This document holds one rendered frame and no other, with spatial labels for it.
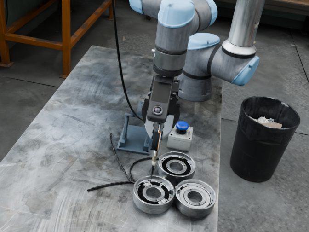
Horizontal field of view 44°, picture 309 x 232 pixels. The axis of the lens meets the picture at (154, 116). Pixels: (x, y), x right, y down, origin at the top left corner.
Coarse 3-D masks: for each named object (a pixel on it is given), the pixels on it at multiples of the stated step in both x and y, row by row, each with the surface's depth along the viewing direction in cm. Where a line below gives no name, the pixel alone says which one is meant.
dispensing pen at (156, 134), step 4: (160, 124) 99; (160, 128) 99; (156, 132) 97; (156, 136) 97; (152, 140) 97; (156, 140) 97; (152, 144) 97; (156, 144) 97; (152, 148) 97; (156, 148) 97; (156, 152) 99; (156, 156) 99; (152, 160) 99; (152, 164) 99; (152, 168) 99; (152, 172) 99
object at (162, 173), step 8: (168, 152) 109; (176, 152) 109; (160, 160) 107; (176, 160) 108; (192, 160) 107; (160, 168) 103; (168, 168) 105; (176, 168) 109; (184, 168) 105; (192, 168) 106; (160, 176) 105; (168, 176) 102; (176, 176) 101; (184, 176) 101; (192, 176) 104; (176, 184) 103
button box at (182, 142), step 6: (174, 132) 116; (180, 132) 116; (186, 132) 117; (192, 132) 118; (168, 138) 115; (174, 138) 115; (180, 138) 114; (186, 138) 115; (168, 144) 116; (174, 144) 116; (180, 144) 116; (186, 144) 115; (186, 150) 116
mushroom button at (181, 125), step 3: (177, 123) 116; (180, 123) 115; (183, 123) 116; (186, 123) 116; (177, 126) 115; (180, 126) 114; (183, 126) 115; (186, 126) 115; (180, 129) 114; (183, 129) 114; (186, 129) 115
